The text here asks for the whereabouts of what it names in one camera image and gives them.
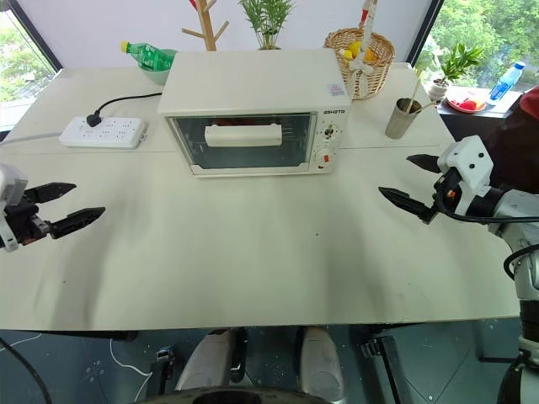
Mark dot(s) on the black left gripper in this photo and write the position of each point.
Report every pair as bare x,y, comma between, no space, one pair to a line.
23,221

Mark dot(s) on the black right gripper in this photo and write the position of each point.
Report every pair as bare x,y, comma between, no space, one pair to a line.
447,189

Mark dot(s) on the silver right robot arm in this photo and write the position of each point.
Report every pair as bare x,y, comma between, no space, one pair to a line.
522,210

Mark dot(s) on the glass oven door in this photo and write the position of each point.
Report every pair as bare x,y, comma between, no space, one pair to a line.
244,157

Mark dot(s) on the white toaster oven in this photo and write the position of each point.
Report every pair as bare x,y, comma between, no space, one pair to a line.
252,80

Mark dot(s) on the metal cup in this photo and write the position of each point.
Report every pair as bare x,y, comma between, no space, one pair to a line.
400,124

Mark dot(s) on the wooden stick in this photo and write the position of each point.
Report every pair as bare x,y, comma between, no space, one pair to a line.
426,106
412,94

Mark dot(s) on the white power strip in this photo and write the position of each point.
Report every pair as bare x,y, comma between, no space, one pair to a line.
105,134

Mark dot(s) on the red plate with fruit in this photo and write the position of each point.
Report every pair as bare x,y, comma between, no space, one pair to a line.
465,104

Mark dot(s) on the wicker basket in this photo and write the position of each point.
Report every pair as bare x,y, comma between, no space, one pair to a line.
375,78

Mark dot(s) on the person in dark red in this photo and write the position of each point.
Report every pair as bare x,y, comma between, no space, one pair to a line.
520,134

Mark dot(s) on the small potted plant white pot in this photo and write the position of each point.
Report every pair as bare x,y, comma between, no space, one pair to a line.
457,63

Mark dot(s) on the blue water bottle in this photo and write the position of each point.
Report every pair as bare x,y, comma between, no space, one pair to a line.
505,82

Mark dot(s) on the yellow fruit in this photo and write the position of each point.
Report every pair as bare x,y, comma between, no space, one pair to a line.
357,48

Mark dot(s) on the pale green bowl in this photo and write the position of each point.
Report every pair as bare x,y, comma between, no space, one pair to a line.
153,76

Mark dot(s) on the green plastic bottle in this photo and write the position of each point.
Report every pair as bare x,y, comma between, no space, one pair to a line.
147,52

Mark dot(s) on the white rounded robot foot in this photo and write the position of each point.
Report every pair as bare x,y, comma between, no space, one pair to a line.
322,357
210,362

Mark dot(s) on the tall green potted plant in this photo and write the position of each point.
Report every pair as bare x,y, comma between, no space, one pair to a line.
267,17

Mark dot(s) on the wooden branch rack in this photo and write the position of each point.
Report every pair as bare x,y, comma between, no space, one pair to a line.
209,29

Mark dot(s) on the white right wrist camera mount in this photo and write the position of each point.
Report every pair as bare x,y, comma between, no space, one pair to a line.
469,162

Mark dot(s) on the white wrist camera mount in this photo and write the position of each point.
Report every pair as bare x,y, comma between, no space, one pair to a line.
469,162
12,181

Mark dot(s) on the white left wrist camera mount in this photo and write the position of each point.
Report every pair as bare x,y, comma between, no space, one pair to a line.
12,181

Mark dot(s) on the black table leg frame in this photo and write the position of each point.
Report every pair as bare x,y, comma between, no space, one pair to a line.
162,366
383,362

